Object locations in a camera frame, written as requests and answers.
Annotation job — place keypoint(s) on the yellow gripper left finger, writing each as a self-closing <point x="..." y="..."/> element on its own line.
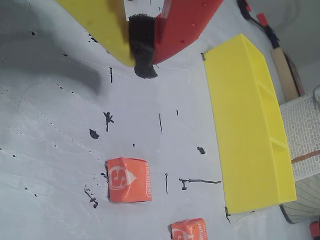
<point x="105" y="27"/>

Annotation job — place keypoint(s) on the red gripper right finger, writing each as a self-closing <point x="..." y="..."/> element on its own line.
<point x="180" y="27"/>

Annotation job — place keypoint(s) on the orange medicine sachet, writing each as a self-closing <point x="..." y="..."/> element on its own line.
<point x="128" y="180"/>
<point x="188" y="230"/>

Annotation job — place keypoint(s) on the yellow three-compartment box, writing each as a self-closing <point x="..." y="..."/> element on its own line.
<point x="237" y="125"/>

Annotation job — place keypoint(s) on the white tablecloth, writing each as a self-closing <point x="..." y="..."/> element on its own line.
<point x="50" y="125"/>

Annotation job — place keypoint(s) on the wooden cricket bat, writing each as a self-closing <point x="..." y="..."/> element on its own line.
<point x="285" y="75"/>

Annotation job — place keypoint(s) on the printed newspaper sheet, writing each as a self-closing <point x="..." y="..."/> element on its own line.
<point x="300" y="135"/>

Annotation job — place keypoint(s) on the small red black object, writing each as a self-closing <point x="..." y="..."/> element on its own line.
<point x="315" y="229"/>

